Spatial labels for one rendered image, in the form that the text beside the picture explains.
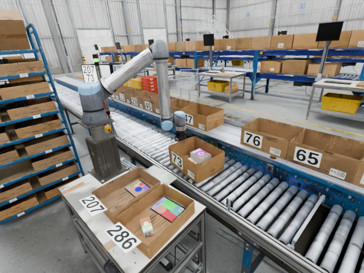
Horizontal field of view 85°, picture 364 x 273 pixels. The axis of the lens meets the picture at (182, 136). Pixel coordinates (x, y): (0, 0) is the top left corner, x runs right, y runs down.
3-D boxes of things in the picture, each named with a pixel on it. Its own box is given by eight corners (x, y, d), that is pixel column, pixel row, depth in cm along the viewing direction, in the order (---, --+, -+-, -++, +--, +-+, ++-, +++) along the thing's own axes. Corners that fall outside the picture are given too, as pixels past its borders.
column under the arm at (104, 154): (102, 184, 156) (91, 147, 142) (88, 171, 172) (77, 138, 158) (130, 169, 173) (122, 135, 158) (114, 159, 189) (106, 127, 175)
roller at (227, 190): (210, 202, 138) (210, 197, 136) (251, 170, 168) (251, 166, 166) (216, 206, 135) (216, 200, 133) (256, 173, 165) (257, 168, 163)
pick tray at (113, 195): (94, 202, 138) (90, 192, 133) (140, 176, 162) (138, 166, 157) (114, 225, 119) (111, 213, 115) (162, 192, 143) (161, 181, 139)
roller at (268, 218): (253, 231, 116) (254, 225, 114) (290, 188, 146) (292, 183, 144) (261, 236, 112) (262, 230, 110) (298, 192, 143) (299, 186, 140)
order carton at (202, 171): (169, 162, 179) (167, 145, 171) (194, 151, 194) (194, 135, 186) (197, 183, 149) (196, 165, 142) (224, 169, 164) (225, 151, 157)
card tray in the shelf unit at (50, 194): (47, 199, 233) (44, 193, 229) (41, 187, 254) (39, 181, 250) (82, 183, 257) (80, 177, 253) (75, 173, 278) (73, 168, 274)
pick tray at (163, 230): (117, 231, 116) (114, 218, 111) (163, 194, 142) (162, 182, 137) (150, 260, 99) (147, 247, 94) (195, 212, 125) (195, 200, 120)
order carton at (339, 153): (285, 160, 147) (288, 140, 140) (300, 146, 164) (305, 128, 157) (351, 184, 120) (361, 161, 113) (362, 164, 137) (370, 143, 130)
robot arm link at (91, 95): (78, 111, 141) (72, 85, 134) (87, 105, 156) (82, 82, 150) (100, 110, 142) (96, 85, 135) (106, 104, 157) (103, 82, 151)
